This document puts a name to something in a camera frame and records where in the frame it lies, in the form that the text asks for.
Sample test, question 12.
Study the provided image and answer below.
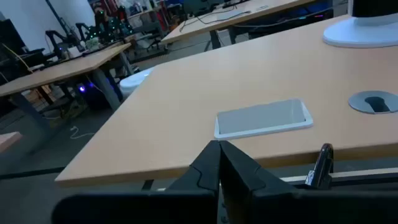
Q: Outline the light wooden office desk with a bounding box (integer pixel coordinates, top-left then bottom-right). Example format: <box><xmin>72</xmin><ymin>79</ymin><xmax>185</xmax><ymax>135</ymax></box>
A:
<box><xmin>54</xmin><ymin>14</ymin><xmax>398</xmax><ymax>187</ymax></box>

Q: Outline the wooden desk with cables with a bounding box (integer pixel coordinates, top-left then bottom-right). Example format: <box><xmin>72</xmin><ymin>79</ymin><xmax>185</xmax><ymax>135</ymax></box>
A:
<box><xmin>160</xmin><ymin>0</ymin><xmax>315</xmax><ymax>50</ymax></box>

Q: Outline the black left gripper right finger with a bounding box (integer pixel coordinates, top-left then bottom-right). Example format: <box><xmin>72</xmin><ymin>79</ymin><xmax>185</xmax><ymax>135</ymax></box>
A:
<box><xmin>219</xmin><ymin>140</ymin><xmax>398</xmax><ymax>224</ymax></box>

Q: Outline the wooden desk with robot arms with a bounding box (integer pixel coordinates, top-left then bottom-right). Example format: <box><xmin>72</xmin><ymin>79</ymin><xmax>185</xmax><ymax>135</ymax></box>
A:
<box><xmin>0</xmin><ymin>42</ymin><xmax>133</xmax><ymax>131</ymax></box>

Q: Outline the black computer tower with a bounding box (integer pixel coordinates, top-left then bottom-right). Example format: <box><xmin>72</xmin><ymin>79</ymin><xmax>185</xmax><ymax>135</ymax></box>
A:
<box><xmin>76</xmin><ymin>76</ymin><xmax>124</xmax><ymax>110</ymax></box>

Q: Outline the grey desk cable grommet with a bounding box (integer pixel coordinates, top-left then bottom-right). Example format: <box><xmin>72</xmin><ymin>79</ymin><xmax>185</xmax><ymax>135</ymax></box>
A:
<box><xmin>348</xmin><ymin>90</ymin><xmax>398</xmax><ymax>114</ymax></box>

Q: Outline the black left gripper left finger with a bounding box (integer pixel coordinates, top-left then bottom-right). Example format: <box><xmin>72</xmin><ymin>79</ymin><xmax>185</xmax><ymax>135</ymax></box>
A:
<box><xmin>51</xmin><ymin>139</ymin><xmax>221</xmax><ymax>224</ymax></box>

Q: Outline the white floor cable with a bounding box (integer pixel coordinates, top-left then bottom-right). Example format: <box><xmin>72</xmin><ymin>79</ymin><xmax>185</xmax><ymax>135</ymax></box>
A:
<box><xmin>68</xmin><ymin>125</ymin><xmax>96</xmax><ymax>140</ymax></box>

